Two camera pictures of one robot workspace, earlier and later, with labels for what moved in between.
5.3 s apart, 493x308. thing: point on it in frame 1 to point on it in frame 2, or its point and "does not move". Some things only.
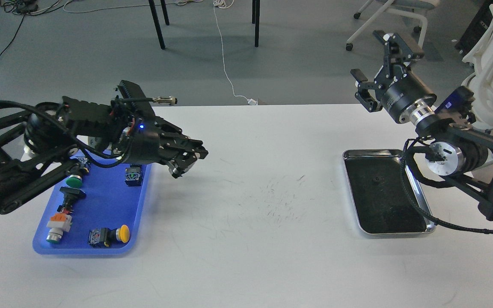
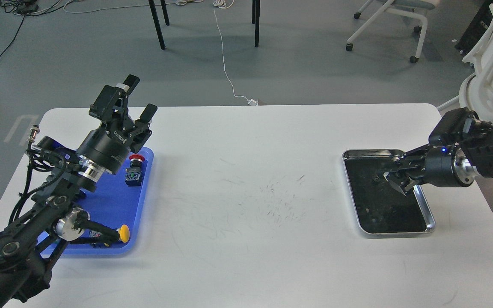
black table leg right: x=256 y=10 does not move
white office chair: x=414 y=9 does not move
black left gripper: x=143 y=147 to x=107 y=146
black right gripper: x=406 y=97 to x=433 y=165
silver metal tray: x=382 y=201 does not move
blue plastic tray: x=94 y=210 does not move
